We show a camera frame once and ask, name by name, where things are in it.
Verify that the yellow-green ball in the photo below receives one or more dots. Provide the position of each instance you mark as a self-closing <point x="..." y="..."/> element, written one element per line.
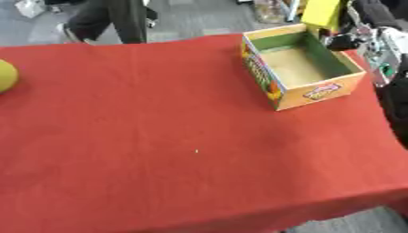
<point x="6" y="75"/>

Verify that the white bag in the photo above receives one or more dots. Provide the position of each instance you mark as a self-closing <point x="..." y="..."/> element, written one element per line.
<point x="31" y="7"/>

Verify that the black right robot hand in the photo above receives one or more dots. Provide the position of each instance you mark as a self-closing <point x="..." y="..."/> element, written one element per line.
<point x="372" y="13"/>

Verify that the person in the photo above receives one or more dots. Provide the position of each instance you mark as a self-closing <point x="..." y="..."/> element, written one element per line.
<point x="114" y="18"/>

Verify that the yellow block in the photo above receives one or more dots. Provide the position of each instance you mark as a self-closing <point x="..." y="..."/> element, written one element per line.
<point x="321" y="12"/>

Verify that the tan cardboard box green inside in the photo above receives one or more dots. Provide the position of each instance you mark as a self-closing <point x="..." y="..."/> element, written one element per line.
<point x="297" y="68"/>

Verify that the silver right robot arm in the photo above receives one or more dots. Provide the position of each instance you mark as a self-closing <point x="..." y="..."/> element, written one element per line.
<point x="389" y="63"/>

